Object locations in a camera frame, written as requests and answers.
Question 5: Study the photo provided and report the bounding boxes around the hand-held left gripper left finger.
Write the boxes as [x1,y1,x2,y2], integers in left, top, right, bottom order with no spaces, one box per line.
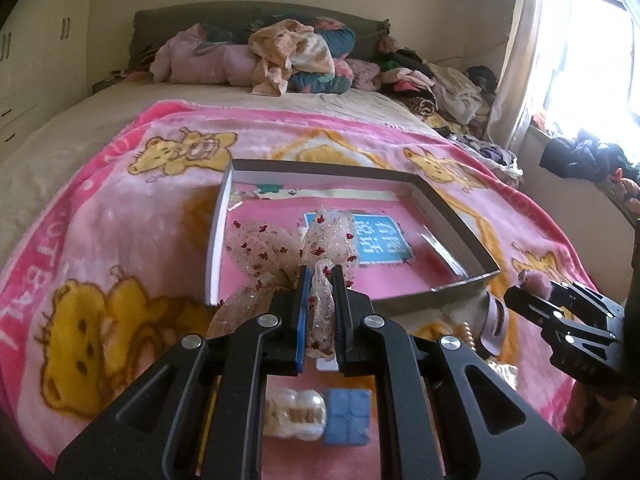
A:
[55,265,308,480]

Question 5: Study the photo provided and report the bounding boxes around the white wardrobe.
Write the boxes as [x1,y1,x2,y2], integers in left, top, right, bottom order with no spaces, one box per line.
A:
[0,0,98,161]

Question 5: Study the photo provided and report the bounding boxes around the blue square hair clip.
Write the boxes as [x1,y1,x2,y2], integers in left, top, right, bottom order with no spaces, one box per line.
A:
[322,388,373,447]

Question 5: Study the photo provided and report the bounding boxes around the pale pink hair accessory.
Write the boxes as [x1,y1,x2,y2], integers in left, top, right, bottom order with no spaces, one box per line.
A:
[479,294,511,357]

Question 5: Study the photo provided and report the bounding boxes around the black clothes bundle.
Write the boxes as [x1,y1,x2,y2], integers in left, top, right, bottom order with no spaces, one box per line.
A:
[539,130,628,181]

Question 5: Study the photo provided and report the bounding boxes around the window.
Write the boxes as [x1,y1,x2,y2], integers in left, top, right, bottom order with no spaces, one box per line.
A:
[530,0,640,161]

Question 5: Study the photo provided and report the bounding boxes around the pink folded cloth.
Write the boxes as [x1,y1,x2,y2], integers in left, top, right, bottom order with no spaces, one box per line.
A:
[332,57,386,93]

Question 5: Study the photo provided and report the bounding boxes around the pink comforter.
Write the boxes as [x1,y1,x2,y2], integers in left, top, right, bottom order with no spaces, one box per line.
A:
[150,25,266,86]

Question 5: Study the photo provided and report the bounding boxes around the pile of clothes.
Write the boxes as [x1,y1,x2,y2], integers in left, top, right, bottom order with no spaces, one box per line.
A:
[375,35,523,181]

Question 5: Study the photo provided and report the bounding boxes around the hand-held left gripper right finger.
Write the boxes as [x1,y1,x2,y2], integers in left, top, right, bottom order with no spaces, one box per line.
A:
[330,265,586,480]

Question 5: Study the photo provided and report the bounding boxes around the pink cardboard box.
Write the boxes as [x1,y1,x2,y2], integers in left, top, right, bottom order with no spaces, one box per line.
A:
[204,159,502,313]

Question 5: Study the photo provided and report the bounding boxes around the grey headboard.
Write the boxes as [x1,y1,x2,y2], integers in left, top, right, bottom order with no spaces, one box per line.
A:
[127,1,391,73]

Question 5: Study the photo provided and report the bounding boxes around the dark floral quilt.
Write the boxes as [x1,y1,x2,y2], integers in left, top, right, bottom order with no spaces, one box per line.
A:
[195,17,358,95]

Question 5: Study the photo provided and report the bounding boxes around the pearl hair clip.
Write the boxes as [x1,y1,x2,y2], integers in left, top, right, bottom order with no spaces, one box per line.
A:
[262,387,331,442]

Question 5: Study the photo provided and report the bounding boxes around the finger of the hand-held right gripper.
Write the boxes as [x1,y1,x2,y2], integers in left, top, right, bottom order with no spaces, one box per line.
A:
[504,282,626,328]
[540,317,626,377]

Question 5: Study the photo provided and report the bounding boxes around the pink bear printed blanket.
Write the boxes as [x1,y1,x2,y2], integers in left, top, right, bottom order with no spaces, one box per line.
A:
[0,99,601,480]

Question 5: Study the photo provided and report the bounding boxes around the orange cream cloth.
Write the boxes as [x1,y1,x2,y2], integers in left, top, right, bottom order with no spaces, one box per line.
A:
[248,19,336,97]

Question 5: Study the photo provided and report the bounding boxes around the pink fluffy hair clip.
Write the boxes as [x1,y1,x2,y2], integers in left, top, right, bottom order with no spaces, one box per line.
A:
[517,269,556,295]

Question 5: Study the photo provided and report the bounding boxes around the beige bedspread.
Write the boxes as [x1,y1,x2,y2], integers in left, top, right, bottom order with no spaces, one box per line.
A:
[0,80,436,271]

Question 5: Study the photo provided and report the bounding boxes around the cream curtain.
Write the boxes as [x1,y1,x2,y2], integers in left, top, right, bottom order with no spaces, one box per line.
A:
[487,0,576,151]

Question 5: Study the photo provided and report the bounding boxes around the sheer dotted hair bow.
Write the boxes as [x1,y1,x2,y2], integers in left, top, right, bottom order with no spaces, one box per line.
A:
[207,207,361,361]

